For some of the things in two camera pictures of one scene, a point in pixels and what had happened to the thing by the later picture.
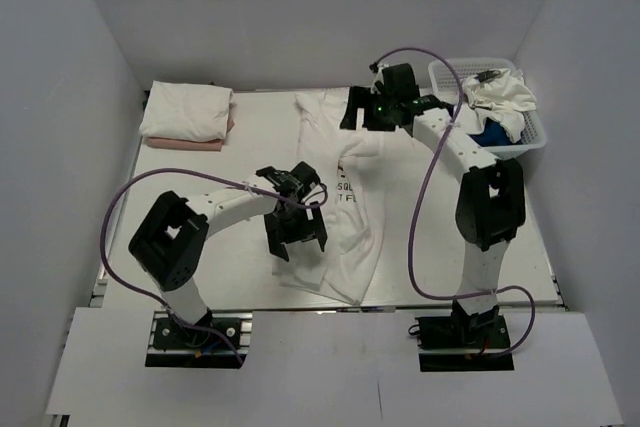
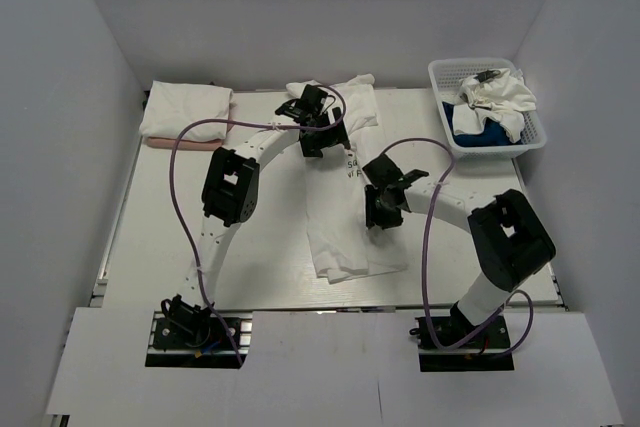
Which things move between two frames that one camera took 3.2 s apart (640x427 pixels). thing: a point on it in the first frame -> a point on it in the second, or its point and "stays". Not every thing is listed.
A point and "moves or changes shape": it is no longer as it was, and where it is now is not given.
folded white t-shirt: [187, 112] stays
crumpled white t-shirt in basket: [503, 97] stays
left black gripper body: [295, 225] -> [326, 137]
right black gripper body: [382, 118] -> [378, 210]
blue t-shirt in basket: [493, 134] stays
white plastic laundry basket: [446, 88] stays
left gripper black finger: [274, 238] -> [310, 147]
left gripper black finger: [320, 230] -> [342, 135]
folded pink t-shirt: [182, 144] stays
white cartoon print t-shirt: [351, 169] moves or changes shape
